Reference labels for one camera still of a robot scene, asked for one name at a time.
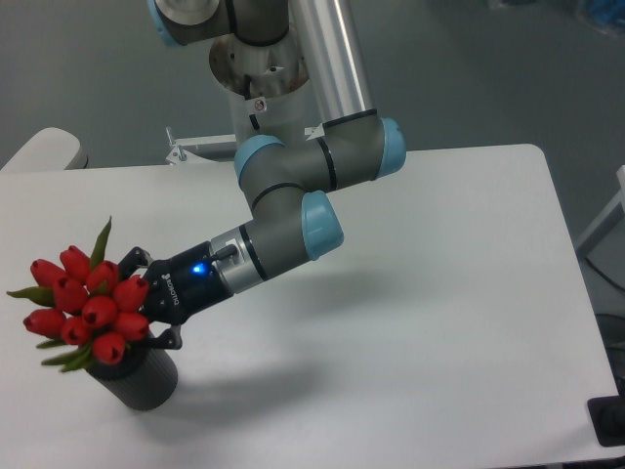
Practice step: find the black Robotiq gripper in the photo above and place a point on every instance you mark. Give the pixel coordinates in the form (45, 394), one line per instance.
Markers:
(179, 287)

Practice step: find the red tulip bouquet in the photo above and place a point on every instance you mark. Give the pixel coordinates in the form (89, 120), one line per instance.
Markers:
(88, 305)

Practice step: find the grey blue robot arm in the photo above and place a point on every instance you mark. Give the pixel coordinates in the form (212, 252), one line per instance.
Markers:
(286, 186)

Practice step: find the dark grey ribbed vase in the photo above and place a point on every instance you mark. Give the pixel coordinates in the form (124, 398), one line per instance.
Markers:
(145, 378)

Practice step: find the white chair seat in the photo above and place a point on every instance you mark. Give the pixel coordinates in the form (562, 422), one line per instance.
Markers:
(51, 149)

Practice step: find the black table clamp mount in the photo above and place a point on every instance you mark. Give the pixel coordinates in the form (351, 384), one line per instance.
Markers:
(607, 415)

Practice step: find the white metal frame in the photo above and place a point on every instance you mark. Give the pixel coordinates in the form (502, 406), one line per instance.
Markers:
(603, 223)

